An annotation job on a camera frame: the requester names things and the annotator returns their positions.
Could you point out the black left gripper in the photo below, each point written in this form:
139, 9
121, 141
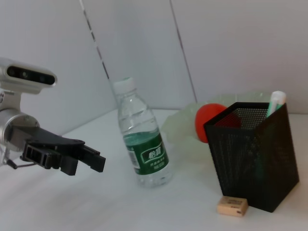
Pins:
48, 144

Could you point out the clear green-label water bottle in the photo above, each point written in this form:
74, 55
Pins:
144, 134

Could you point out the red-orange toy orange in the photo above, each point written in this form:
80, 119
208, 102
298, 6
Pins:
207, 118

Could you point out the tan eraser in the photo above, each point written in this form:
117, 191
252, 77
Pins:
232, 206

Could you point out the green pen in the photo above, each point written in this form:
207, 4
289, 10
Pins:
276, 101

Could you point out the green glass fruit bowl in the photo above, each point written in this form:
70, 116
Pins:
183, 125

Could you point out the black mesh pen holder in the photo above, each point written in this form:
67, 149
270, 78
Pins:
252, 168

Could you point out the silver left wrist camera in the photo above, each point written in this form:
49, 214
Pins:
24, 77

